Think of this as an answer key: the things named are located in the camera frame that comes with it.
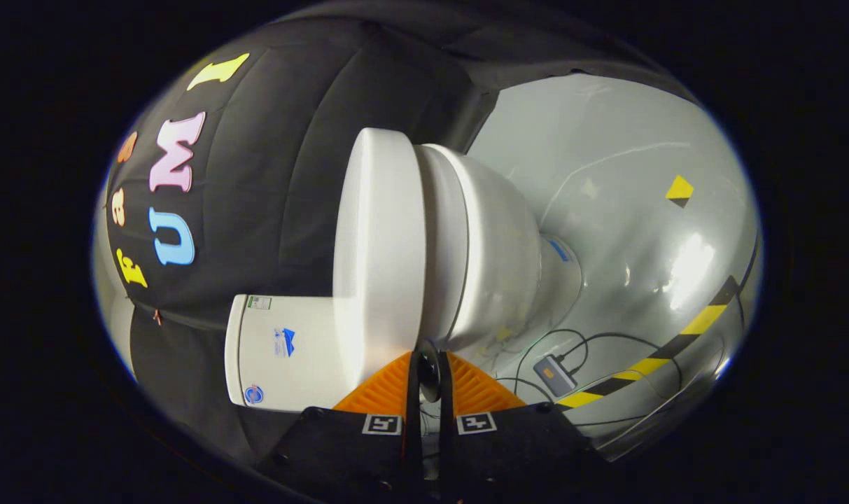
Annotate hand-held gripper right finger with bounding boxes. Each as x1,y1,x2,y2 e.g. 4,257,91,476
435,351,607,504

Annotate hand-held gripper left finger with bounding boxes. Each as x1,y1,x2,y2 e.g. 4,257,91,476
256,351,426,504

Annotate white toilet tank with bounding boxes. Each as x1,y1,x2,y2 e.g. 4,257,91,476
224,293,358,413

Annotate black backdrop cloth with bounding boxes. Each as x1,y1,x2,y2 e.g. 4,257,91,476
104,13,680,466

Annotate yellow black hazard tape strip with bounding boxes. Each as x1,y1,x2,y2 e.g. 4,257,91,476
556,275,741,410

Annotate small grey device box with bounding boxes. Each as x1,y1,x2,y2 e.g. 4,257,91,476
533,354,579,397

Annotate thin black floor cable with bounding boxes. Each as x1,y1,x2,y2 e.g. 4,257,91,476
494,328,685,429

